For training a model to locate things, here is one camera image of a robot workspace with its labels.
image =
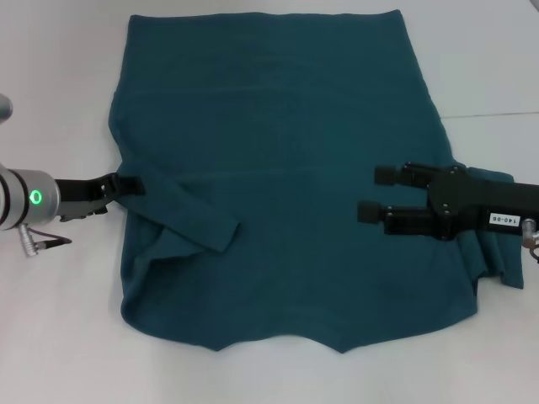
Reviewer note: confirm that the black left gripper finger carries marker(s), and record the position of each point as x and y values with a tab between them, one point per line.
131	186

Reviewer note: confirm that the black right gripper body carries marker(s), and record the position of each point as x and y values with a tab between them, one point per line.
471	206

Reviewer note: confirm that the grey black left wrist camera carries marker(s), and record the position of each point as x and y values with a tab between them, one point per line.
5	108

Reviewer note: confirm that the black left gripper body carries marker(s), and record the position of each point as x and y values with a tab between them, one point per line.
84	193

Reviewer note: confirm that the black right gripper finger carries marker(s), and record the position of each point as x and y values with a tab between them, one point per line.
410	174
404	221

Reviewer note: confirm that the teal blue shirt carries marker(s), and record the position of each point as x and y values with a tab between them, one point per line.
269	126

